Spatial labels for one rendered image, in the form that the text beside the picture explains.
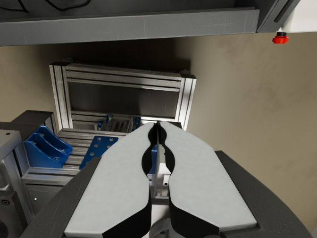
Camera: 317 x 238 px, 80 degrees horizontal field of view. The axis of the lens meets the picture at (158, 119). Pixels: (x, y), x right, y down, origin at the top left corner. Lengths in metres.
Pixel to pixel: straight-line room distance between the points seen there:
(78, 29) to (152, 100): 0.87
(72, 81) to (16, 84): 0.54
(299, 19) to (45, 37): 0.44
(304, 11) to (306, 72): 1.34
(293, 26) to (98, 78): 0.98
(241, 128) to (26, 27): 1.55
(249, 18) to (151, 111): 0.94
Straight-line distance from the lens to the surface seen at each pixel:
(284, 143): 1.99
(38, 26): 0.43
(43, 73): 1.57
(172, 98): 1.21
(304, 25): 0.43
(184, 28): 0.39
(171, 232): 0.50
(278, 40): 0.61
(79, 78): 1.25
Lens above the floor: 1.33
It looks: 62 degrees down
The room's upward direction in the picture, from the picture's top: 177 degrees clockwise
